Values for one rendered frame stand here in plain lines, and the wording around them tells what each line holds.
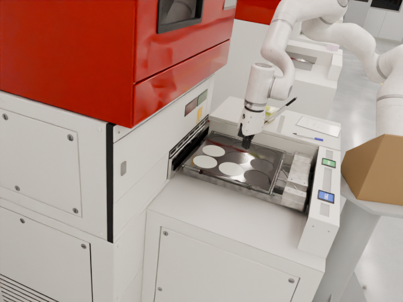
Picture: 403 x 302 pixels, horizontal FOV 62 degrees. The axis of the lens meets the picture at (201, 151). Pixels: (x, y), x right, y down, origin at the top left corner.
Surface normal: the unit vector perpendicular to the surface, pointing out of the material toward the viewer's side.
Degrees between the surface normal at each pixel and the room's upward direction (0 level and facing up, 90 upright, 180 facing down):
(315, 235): 90
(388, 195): 90
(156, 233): 90
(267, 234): 0
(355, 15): 90
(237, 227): 0
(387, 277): 0
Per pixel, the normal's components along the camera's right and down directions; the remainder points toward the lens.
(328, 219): 0.13, -0.87
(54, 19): -0.36, 0.41
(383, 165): -0.04, 0.48
